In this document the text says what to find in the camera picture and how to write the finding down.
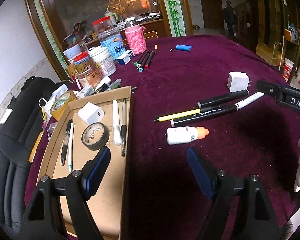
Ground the thin white pen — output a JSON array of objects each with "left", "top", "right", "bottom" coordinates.
[{"left": 68, "top": 121, "right": 74, "bottom": 173}]

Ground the black ballpoint pen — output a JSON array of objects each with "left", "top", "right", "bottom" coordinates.
[{"left": 61, "top": 119, "right": 73, "bottom": 166}]

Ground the white bottle orange cap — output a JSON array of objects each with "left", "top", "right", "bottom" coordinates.
[{"left": 166, "top": 126, "right": 209, "bottom": 145}]

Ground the black tape roll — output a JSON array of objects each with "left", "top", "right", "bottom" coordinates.
[{"left": 81, "top": 122, "right": 109, "bottom": 151}]

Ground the white stick pen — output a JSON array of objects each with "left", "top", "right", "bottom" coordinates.
[{"left": 112, "top": 100, "right": 121, "bottom": 146}]

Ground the white plug charger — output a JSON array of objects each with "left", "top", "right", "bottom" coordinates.
[{"left": 227, "top": 72, "right": 250, "bottom": 93}]

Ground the black white tip marker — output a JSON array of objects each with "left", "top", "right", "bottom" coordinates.
[{"left": 170, "top": 92, "right": 265, "bottom": 127}]

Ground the thin clear ballpoint pen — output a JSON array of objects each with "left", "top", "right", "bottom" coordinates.
[{"left": 121, "top": 99, "right": 127, "bottom": 157}]

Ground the white cube charger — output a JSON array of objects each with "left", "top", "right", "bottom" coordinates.
[{"left": 77, "top": 102, "right": 105, "bottom": 125}]

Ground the black marker pen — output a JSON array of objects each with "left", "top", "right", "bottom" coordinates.
[{"left": 197, "top": 89, "right": 249, "bottom": 109}]

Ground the red white bucket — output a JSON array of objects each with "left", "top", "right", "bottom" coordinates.
[{"left": 282, "top": 58, "right": 294, "bottom": 81}]

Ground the cardboard tray box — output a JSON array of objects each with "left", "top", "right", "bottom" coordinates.
[{"left": 37, "top": 86, "right": 131, "bottom": 239}]

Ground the yellow packing tape roll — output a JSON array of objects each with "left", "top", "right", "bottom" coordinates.
[{"left": 50, "top": 90, "right": 77, "bottom": 121}]

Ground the black leather sofa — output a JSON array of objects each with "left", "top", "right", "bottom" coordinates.
[{"left": 0, "top": 76, "right": 57, "bottom": 239}]

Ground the red cap brown bottle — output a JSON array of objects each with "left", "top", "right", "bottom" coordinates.
[{"left": 74, "top": 51, "right": 103, "bottom": 89}]

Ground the blue battery pack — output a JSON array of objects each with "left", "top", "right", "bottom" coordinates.
[{"left": 175, "top": 44, "right": 192, "bottom": 51}]

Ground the bundle of black markers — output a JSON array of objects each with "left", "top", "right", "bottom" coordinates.
[{"left": 135, "top": 50, "right": 156, "bottom": 72}]

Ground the blue white small box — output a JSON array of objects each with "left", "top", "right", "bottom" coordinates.
[{"left": 117, "top": 50, "right": 135, "bottom": 65}]

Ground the white supplement jar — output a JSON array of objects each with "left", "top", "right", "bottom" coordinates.
[{"left": 88, "top": 46, "right": 116, "bottom": 76}]

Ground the yellow tip black pen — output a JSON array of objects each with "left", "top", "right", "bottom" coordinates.
[{"left": 154, "top": 44, "right": 158, "bottom": 55}]

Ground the blue label plastic jar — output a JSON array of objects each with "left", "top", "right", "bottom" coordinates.
[{"left": 97, "top": 27, "right": 126, "bottom": 60}]

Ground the pink knitted thermos bottle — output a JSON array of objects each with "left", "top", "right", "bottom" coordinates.
[{"left": 125, "top": 17, "right": 147, "bottom": 54}]

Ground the red lid clear jar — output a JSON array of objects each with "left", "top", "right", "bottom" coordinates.
[{"left": 93, "top": 16, "right": 114, "bottom": 34}]

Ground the white tumbler with straw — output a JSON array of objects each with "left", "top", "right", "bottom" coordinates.
[{"left": 104, "top": 7, "right": 119, "bottom": 27}]

